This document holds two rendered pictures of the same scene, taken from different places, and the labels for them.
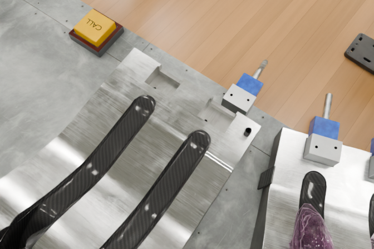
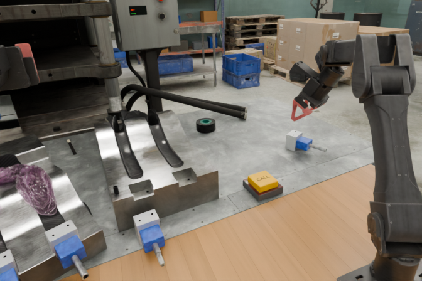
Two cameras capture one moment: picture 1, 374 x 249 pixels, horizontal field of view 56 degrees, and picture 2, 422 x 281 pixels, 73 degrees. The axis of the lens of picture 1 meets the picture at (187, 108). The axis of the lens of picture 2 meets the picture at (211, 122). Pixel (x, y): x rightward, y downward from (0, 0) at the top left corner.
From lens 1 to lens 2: 80 cm
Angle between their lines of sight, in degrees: 81
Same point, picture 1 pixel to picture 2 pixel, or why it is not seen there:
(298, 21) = not seen: outside the picture
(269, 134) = (112, 246)
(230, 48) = (202, 260)
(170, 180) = (131, 164)
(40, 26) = (282, 169)
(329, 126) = (67, 249)
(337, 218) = (28, 222)
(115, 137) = (171, 154)
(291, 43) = not seen: outside the picture
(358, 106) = not seen: outside the picture
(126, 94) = (189, 160)
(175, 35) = (238, 228)
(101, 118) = (184, 152)
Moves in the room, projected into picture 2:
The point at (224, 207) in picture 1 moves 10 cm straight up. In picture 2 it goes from (103, 203) to (96, 171)
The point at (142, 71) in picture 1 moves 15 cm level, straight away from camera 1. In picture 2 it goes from (198, 168) to (255, 177)
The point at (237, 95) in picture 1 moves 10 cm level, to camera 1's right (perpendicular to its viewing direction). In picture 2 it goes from (147, 216) to (110, 248)
